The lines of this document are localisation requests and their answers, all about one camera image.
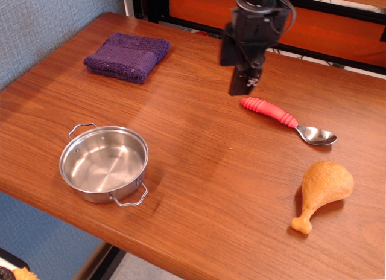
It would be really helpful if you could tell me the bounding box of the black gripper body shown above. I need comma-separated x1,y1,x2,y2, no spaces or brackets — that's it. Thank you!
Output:
230,7,290,69

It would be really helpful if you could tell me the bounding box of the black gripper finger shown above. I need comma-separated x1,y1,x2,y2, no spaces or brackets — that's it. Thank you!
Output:
220,23,239,66
229,64,262,96

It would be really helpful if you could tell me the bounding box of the red handled metal spoon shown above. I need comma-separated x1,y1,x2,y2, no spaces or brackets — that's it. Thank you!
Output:
241,97,337,146

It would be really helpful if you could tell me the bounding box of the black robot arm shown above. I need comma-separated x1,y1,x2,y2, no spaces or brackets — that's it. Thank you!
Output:
220,0,296,96

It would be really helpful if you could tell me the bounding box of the orange toy chicken leg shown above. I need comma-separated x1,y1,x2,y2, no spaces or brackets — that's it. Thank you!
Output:
290,161,355,234

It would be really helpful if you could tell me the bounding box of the purple folded towel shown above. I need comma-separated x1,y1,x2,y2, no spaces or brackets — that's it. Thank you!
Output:
83,33,171,84

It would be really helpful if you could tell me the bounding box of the orange back panel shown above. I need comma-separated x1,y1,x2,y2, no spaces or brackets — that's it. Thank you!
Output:
169,0,385,68

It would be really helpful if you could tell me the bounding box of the small steel pot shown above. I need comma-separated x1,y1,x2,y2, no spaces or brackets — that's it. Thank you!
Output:
59,122,150,207

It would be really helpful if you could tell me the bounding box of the orange object bottom left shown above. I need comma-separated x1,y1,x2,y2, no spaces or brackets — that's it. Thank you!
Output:
12,267,38,280

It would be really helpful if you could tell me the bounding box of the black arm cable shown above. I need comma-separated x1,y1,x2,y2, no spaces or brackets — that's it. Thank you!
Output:
270,0,297,36

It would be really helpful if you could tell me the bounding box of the black metal frame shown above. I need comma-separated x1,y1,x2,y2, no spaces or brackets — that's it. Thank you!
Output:
125,0,385,75

